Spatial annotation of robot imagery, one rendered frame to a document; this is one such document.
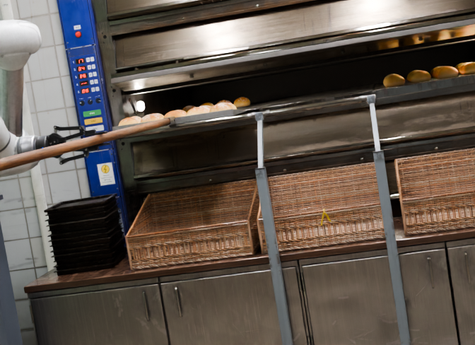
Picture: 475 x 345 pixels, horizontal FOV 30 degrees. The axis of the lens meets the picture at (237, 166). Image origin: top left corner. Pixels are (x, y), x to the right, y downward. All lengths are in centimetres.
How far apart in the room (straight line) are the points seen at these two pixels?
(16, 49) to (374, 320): 179
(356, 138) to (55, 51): 151
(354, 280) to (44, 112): 175
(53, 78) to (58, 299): 111
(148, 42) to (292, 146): 85
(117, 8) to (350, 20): 110
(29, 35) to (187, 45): 105
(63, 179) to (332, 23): 151
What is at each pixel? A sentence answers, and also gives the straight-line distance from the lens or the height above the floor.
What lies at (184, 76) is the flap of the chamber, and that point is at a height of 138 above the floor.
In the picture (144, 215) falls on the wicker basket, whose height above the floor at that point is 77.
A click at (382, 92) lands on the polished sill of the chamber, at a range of 415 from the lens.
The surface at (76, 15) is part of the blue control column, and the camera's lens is 436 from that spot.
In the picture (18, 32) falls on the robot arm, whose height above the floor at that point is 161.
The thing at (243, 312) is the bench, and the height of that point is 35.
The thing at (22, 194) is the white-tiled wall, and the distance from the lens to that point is 454.
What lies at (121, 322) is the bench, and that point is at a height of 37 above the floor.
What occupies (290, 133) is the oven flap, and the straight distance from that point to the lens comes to 419.
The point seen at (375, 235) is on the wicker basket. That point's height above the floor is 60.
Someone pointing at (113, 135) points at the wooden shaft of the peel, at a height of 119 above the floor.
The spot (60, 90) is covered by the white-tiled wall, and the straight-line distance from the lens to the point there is 442.
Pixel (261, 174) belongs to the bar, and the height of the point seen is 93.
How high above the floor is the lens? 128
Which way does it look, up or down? 5 degrees down
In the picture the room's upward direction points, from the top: 9 degrees counter-clockwise
